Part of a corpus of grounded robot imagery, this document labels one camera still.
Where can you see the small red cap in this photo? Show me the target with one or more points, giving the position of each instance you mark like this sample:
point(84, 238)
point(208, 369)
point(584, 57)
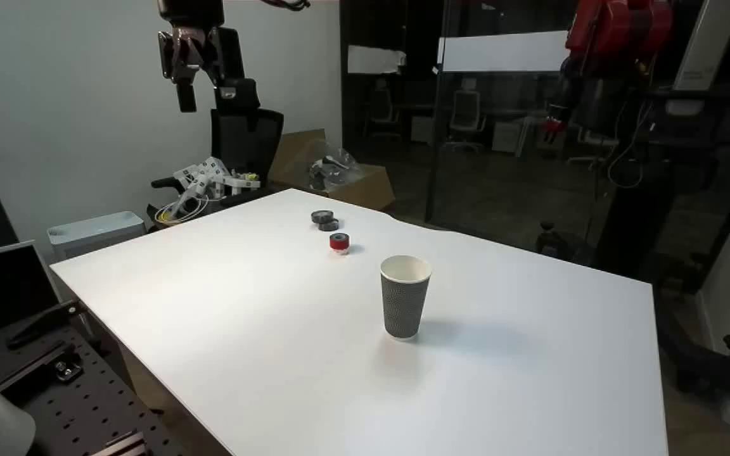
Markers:
point(339, 242)

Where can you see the brown cardboard box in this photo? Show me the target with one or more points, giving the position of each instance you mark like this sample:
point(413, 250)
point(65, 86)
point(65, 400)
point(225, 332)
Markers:
point(297, 155)

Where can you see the clear plastic bag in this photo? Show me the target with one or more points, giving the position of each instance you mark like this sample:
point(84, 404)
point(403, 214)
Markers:
point(332, 170)

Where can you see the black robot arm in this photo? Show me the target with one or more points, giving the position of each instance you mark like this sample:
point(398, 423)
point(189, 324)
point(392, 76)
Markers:
point(192, 8)

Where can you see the black open case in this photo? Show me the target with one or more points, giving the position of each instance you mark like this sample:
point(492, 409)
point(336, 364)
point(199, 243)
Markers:
point(1, 286)

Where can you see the black perforated breadboard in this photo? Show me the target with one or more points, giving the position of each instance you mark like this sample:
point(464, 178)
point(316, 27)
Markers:
point(69, 395)

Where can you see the grey paper cup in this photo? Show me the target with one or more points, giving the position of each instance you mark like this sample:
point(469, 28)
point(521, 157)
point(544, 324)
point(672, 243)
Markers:
point(403, 294)

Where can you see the red robot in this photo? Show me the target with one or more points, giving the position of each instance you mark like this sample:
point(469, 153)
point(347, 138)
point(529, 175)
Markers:
point(615, 41)

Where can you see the small dark round object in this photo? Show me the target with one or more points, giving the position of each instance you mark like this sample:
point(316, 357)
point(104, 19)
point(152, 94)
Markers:
point(325, 218)

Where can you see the black floor object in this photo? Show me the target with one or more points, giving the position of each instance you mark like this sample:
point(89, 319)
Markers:
point(711, 369)

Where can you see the white paper sheet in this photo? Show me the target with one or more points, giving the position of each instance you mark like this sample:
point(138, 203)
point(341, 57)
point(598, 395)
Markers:
point(377, 58)

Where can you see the white board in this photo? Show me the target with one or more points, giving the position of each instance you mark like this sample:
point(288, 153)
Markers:
point(506, 51)

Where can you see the white flat box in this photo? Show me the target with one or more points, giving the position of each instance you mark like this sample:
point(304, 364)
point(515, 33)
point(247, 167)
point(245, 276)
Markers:
point(95, 229)

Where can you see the grey office chair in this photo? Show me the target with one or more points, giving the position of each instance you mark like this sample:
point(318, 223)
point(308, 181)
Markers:
point(468, 105)

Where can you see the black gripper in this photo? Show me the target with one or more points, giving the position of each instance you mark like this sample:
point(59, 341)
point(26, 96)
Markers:
point(189, 51)

